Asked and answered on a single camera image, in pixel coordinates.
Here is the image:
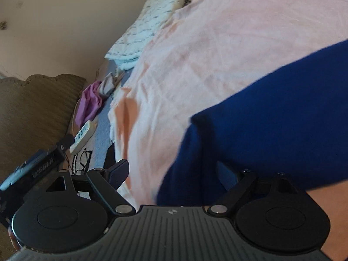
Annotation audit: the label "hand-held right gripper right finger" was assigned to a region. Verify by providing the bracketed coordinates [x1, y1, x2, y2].
[208, 162, 309, 216]

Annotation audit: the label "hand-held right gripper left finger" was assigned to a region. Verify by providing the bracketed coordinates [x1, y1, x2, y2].
[26, 159, 137, 216]

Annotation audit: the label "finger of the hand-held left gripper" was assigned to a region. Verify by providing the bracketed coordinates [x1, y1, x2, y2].
[55, 134, 75, 152]

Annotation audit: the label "dark blue garment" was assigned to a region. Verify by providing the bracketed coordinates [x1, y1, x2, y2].
[156, 39, 348, 207]

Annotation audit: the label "white remote control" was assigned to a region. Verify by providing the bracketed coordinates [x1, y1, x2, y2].
[69, 121, 96, 154]

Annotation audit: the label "black eyeglasses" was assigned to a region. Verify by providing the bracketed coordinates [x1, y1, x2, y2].
[71, 148, 92, 175]

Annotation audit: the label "brown padded headboard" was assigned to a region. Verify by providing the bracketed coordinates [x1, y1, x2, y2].
[0, 73, 88, 187]

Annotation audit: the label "grey-blue mattress sheet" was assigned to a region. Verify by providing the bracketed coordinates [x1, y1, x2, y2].
[89, 67, 132, 169]

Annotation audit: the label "purple cloth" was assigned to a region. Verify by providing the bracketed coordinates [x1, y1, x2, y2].
[75, 81, 103, 127]

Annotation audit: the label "beige crumpled cloth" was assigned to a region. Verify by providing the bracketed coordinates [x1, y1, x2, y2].
[97, 72, 123, 99]

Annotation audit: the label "pink bed sheet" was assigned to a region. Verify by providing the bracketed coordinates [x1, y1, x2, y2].
[108, 0, 348, 261]

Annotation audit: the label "white patterned blanket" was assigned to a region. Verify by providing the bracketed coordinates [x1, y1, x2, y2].
[105, 0, 189, 70]

